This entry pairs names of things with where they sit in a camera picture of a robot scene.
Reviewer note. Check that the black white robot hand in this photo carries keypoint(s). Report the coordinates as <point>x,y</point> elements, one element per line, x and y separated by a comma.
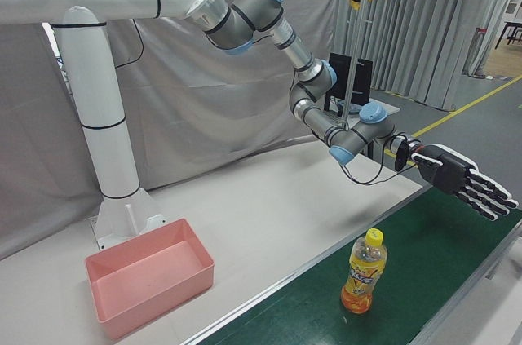
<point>448,173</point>

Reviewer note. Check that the orange drink bottle yellow cap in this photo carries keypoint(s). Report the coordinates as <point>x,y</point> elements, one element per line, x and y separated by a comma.
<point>363,275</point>

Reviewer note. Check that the silver UR5e robot arm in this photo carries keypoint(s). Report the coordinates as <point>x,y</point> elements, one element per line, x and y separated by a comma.
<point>261,14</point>

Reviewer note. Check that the pink plastic basket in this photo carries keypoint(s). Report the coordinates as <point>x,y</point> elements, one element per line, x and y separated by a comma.
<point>151,279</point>

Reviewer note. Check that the green conveyor belt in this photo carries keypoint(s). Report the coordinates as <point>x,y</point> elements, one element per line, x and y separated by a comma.
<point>408,279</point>

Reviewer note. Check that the black computer monitor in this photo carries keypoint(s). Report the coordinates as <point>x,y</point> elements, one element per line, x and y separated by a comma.
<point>339,76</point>
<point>364,80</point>

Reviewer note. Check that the grey pleated curtain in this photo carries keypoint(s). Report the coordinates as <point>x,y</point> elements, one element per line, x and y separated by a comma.
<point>420,35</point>

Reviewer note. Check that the dark wooden table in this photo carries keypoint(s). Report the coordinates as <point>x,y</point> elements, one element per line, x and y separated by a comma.
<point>511,33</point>

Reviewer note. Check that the grey fabric curtain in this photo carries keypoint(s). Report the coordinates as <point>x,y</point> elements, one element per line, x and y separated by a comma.
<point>204,96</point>

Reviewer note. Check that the white robot torso stand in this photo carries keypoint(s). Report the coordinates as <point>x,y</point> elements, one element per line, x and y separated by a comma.
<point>102,96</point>

